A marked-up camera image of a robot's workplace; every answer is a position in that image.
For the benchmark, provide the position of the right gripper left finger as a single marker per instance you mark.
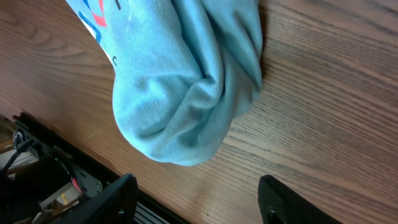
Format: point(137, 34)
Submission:
point(115, 204)

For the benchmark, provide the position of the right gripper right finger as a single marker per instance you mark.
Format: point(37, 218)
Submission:
point(281, 205)

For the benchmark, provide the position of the light blue printed t-shirt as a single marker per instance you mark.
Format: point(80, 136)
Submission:
point(183, 70)

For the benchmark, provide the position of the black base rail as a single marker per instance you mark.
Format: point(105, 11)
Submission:
point(44, 177)

